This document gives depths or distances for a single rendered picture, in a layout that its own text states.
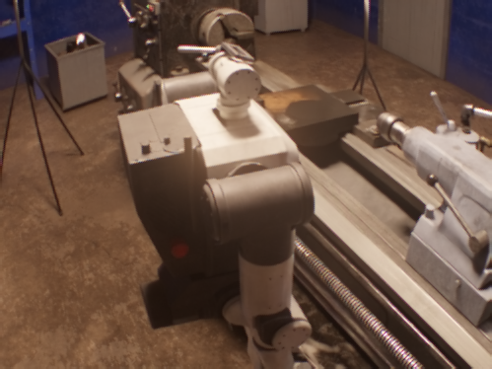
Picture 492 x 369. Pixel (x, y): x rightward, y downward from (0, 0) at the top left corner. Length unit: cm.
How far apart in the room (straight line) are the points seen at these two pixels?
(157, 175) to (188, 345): 151
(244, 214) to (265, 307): 21
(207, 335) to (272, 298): 148
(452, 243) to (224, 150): 70
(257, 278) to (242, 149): 21
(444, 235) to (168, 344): 141
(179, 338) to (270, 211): 163
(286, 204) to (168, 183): 22
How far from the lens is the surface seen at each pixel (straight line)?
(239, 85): 88
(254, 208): 75
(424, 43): 548
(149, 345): 233
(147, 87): 265
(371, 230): 157
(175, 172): 87
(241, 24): 244
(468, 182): 130
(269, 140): 88
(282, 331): 93
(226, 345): 230
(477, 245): 124
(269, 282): 85
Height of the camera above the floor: 179
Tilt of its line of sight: 35 degrees down
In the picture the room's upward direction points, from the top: 2 degrees counter-clockwise
